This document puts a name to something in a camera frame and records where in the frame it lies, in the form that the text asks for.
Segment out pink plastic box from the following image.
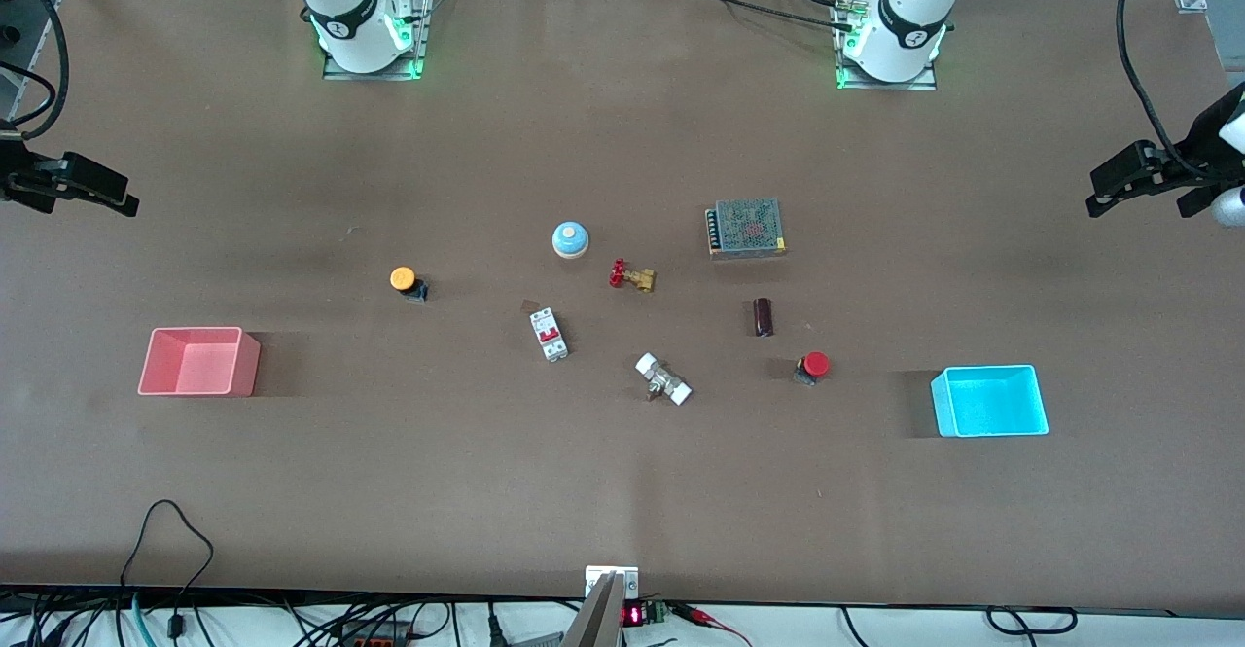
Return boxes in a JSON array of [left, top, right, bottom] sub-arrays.
[[137, 326, 262, 398]]

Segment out cyan plastic box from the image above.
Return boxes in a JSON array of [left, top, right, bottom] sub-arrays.
[[930, 364, 1050, 439]]

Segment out metal mesh power supply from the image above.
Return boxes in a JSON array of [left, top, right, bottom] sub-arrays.
[[705, 198, 788, 260]]

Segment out white circuit breaker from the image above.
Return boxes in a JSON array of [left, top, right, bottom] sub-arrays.
[[528, 307, 571, 363]]

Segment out silver valve white ends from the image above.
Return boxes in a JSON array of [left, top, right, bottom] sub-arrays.
[[634, 352, 694, 407]]

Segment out black power strip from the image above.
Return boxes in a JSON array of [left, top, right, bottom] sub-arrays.
[[331, 618, 414, 647]]

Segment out red clip lead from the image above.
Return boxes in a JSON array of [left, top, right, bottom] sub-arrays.
[[671, 603, 755, 647]]

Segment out grey aluminium bar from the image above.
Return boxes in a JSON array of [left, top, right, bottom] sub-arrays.
[[562, 572, 625, 647]]

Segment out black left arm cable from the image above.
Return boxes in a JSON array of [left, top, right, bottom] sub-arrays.
[[1117, 0, 1212, 183]]

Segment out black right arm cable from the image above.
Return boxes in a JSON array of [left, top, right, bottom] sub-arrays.
[[0, 0, 71, 140]]

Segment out grey metal side frame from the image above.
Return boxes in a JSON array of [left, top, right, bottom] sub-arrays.
[[0, 0, 52, 127]]

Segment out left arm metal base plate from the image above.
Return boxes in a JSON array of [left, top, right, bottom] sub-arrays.
[[835, 0, 939, 91]]

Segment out black looped table cable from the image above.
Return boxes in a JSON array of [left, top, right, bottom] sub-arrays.
[[119, 499, 215, 629]]

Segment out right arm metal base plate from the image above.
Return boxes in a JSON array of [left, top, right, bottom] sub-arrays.
[[323, 0, 435, 81]]

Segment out black cable to arm base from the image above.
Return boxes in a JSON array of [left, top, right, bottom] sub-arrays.
[[661, 0, 859, 31]]

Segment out teal cable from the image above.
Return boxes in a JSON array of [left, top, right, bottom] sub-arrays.
[[129, 592, 159, 647]]

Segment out black coiled floor cable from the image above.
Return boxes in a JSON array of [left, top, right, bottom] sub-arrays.
[[985, 606, 1079, 637]]

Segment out brass valve red handle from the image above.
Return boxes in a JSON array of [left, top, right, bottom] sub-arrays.
[[609, 258, 658, 294]]

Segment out white mounting bracket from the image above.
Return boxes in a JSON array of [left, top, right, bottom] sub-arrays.
[[585, 565, 641, 600]]

